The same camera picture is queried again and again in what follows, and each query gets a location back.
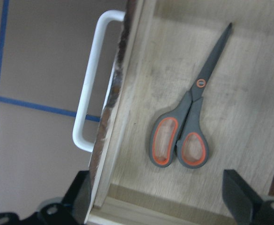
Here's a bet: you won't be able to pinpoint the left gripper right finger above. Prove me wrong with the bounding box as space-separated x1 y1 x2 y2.
222 169 274 225

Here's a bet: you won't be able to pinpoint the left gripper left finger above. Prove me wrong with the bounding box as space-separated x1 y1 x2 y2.
0 171 91 225

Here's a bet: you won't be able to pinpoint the orange grey handled scissors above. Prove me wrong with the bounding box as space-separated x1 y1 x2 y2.
149 23 232 169

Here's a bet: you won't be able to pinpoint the wooden drawer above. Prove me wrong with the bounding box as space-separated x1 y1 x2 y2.
85 0 274 225

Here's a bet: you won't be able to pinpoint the white drawer handle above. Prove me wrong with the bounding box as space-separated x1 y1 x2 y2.
72 10 125 153

